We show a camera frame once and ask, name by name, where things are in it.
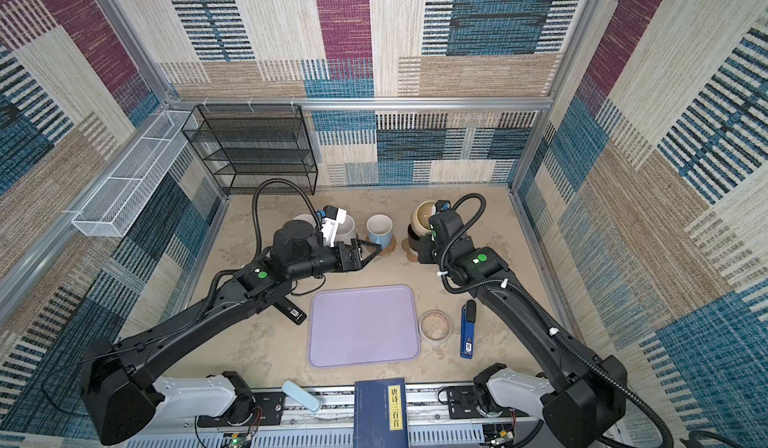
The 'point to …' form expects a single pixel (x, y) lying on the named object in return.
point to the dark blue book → (380, 414)
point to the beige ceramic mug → (419, 217)
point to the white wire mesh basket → (109, 210)
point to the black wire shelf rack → (245, 144)
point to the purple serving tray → (362, 326)
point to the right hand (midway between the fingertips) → (429, 245)
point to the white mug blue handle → (380, 229)
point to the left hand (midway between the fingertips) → (375, 247)
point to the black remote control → (291, 310)
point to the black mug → (413, 237)
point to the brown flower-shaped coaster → (411, 254)
